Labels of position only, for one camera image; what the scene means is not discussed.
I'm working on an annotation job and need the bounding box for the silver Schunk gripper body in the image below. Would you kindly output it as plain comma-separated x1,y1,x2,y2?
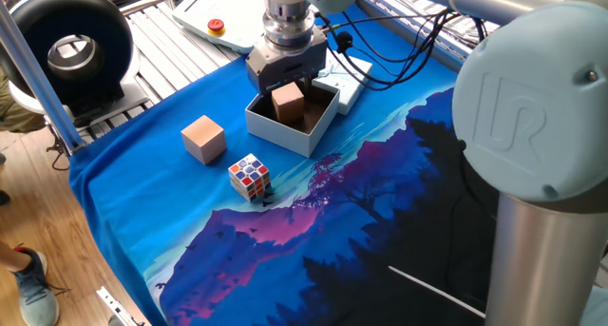
245,30,329,96

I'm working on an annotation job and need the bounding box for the plain wooden cube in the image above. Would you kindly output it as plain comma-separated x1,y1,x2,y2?
180,114,228,166
271,81,306,125

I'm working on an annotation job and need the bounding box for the light blue gift box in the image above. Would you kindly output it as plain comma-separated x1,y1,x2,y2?
244,81,342,159

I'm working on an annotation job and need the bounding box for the Rubik's cube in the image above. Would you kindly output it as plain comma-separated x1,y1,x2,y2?
227,153,273,203

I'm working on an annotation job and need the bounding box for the gift box lid with ribbon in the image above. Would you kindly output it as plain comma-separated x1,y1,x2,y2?
311,49,374,116

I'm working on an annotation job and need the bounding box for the grey robot teach pendant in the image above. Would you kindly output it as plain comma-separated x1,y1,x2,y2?
171,0,267,55

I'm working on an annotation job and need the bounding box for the blue landscape print tablecloth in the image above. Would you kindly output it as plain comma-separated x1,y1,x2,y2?
68,2,500,326

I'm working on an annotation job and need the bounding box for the olive trouser leg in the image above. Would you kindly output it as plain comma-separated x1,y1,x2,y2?
0,68,47,133

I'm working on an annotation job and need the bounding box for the person's bare leg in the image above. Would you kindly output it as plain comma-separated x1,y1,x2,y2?
0,240,32,273

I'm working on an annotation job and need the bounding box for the teal sneaker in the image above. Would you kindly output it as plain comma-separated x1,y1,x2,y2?
11,247,61,326

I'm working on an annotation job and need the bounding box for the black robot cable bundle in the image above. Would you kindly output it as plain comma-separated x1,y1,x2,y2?
327,10,488,92

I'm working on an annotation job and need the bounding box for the black ring-shaped device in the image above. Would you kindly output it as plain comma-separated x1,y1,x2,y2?
0,0,142,121

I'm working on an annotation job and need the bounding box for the metal bracket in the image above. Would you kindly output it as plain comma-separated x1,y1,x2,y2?
96,286,146,326

